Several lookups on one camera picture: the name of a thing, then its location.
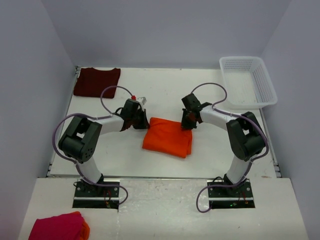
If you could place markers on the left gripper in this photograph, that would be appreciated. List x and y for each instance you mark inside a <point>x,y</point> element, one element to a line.
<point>143,124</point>

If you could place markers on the orange t-shirt in pile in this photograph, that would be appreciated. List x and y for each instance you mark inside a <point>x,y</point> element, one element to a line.
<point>84,231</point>

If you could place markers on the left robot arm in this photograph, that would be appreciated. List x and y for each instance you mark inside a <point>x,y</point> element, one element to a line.
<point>79,140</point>

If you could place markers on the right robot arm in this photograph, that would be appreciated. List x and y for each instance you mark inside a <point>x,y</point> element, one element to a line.
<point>246,137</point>

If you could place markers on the white plastic basket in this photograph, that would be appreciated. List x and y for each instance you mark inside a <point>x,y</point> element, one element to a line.
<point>247,82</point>

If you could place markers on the folded dark red t-shirt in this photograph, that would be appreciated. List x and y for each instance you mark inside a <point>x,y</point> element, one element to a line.
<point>91,82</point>

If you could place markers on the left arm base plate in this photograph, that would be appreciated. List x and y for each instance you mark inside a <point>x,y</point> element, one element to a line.
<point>88,196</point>

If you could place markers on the orange t-shirt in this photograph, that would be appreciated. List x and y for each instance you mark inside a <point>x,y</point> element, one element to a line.
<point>84,231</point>
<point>168,137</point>

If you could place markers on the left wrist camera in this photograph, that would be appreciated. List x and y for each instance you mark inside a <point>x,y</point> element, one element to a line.
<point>142,100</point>

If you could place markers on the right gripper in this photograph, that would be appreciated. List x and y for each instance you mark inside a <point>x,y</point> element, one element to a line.
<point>185,124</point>

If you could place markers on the magenta t-shirt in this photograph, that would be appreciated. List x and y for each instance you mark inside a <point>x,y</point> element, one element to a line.
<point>67,226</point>

